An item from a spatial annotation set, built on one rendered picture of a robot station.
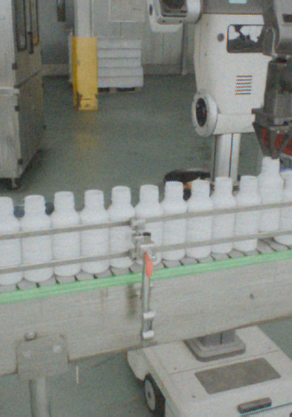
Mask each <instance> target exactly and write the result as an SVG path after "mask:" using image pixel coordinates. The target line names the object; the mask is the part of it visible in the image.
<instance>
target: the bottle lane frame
mask: <svg viewBox="0 0 292 417"><path fill-rule="evenodd" d="M228 257H229V256H228ZM112 275H113V276H110V277H104V278H96V277H95V276H93V279H92V280H86V281H78V280H77V279H75V280H74V282H73V283H68V284H62V285H61V284H60V283H59V282H56V285H55V286H49V287H43V288H41V287H40V286H39V285H36V289H19V288H17V289H16V290H14V291H8V292H2V293H0V377H1V376H6V375H10V374H18V367H17V355H16V348H17V347H18V346H19V345H20V344H21V343H22V342H23V341H27V340H32V339H37V338H42V337H46V336H52V335H57V334H59V335H60V336H61V337H63V338H64V339H65V341H66V347H67V364H69V363H74V362H78V361H83V360H88V359H91V358H96V357H101V356H109V355H114V354H118V353H123V352H127V351H132V350H137V349H140V348H145V347H150V346H155V345H159V344H164V343H172V342H181V341H186V340H190V339H194V338H199V337H204V336H208V335H213V334H217V333H222V332H226V331H231V330H239V329H243V328H248V327H253V326H257V325H262V324H267V323H271V322H275V321H280V320H289V319H292V249H288V250H284V251H275V250H273V252H272V253H265V254H262V253H259V255H254V256H245V255H244V257H241V258H236V259H232V258H230V257H229V260H223V261H215V260H213V261H212V262H198V261H197V263H194V264H188V265H184V264H183V263H181V266H176V267H169V268H167V267H166V266H165V268H164V269H158V270H153V274H152V276H151V277H150V308H151V309H153V311H154V312H155V313H156V316H155V317H154V321H153V330H155V333H156V335H155V336H154V339H153V340H152V341H149V344H148V345H147V346H142V345H140V307H141V299H140V292H141V272H140V273H133V272H132V271H129V274H127V275H121V276H116V275H115V274H112Z"/></svg>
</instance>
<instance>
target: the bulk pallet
mask: <svg viewBox="0 0 292 417"><path fill-rule="evenodd" d="M94 37H97V63H98V87H100V88H98V90H109V91H102V92H98V94H105V93H128V92H141V86H142V66H140V60H141V58H142V57H141V56H140V52H141V51H142V48H141V47H140V41H141V38H136V37H128V36H94ZM67 38H68V45H67V47H68V49H69V53H68V56H69V62H68V64H69V72H68V73H69V76H70V80H69V87H73V67H72V37H71V36H69V35H68V36H67ZM140 79H141V83H140ZM133 88H134V90H126V91H116V90H117V89H133Z"/></svg>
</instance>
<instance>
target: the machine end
mask: <svg viewBox="0 0 292 417"><path fill-rule="evenodd" d="M41 55H43V54H42V51H40V32H39V12H38V0H0V178H10V179H11V180H12V184H11V185H7V189H9V190H17V189H19V188H20V186H19V185H17V184H15V180H16V178H19V177H20V175H21V173H22V172H23V171H24V169H25V168H32V167H33V165H31V164H28V163H29V162H30V160H31V159H32V158H33V156H34V154H35V153H40V152H43V150H42V149H39V146H40V145H41V143H42V142H43V138H44V137H45V132H44V130H46V125H44V112H43V92H42V87H44V83H42V75H44V74H45V73H46V69H40V68H41Z"/></svg>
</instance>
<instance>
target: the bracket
mask: <svg viewBox="0 0 292 417"><path fill-rule="evenodd" d="M129 228H130V229H131V230H132V231H136V233H135V234H132V235H131V242H132V243H133V244H134V246H136V247H135V248H133V249H128V250H129V257H128V258H129V260H131V261H132V262H138V261H142V262H141V292H140V299H141V307H140V345H142V346H147V345H148V344H149V341H152V340H153V339H154V336H155V335H156V333H155V330H153V321H154V317H155V316H156V313H155V312H154V311H153V309H151V308H150V277H151V276H152V274H153V262H156V261H157V260H158V258H157V257H156V243H155V242H154V241H153V240H151V235H152V233H150V232H144V233H142V235H141V234H140V232H139V230H144V228H145V220H144V219H143V218H142V217H141V216H136V217H129ZM149 321H150V327H149Z"/></svg>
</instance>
